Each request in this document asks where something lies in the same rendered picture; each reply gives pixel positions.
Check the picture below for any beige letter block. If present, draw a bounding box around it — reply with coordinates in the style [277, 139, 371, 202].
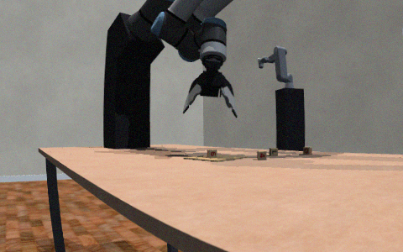
[303, 147, 312, 155]
[207, 149, 217, 158]
[257, 150, 267, 160]
[270, 148, 278, 156]

